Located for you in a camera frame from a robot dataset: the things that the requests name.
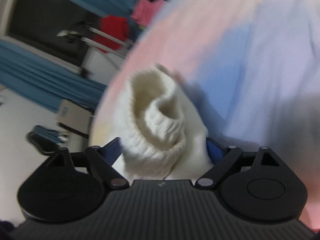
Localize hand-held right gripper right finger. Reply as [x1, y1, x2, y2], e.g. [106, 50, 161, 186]
[195, 137, 280, 189]

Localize garment steamer stand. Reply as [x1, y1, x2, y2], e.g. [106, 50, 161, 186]
[57, 21, 134, 56]

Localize red cloth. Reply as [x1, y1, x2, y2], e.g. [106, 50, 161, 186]
[93, 15, 131, 53]

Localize white sweatpants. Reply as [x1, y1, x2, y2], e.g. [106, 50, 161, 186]
[122, 63, 216, 180]

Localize beige and black chair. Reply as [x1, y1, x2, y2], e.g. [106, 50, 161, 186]
[57, 98, 94, 141]

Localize pink cloth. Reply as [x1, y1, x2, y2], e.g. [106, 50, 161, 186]
[131, 0, 167, 28]

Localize pastel rainbow bed sheet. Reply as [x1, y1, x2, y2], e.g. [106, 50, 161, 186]
[91, 0, 320, 230]

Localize dark window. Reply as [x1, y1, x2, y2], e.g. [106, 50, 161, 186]
[7, 0, 106, 66]

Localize wavy black-framed mirror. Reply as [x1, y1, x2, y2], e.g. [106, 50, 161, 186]
[26, 125, 69, 156]

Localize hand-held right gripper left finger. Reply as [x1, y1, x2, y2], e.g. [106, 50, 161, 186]
[46, 137, 129, 189]

